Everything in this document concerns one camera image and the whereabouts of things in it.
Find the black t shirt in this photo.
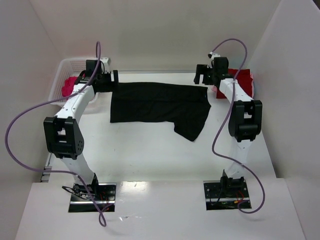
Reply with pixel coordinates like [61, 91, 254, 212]
[110, 82, 211, 142]

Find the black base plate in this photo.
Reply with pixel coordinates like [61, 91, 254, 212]
[62, 183, 117, 213]
[203, 181, 252, 211]

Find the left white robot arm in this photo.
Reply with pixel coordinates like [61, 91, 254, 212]
[43, 57, 119, 200]

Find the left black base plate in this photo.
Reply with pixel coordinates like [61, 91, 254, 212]
[62, 183, 117, 213]

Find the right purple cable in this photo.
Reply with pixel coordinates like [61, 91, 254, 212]
[211, 38, 266, 214]

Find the magenta t shirt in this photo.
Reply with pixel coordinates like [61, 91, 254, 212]
[61, 76, 77, 97]

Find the folded red t shirt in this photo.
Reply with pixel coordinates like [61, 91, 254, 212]
[212, 68, 255, 99]

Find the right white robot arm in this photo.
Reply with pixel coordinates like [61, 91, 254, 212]
[193, 52, 263, 194]

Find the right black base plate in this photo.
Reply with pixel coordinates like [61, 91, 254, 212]
[203, 181, 252, 211]

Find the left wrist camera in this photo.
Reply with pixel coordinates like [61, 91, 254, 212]
[100, 57, 111, 74]

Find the white plastic basket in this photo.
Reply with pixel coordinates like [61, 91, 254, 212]
[48, 57, 91, 101]

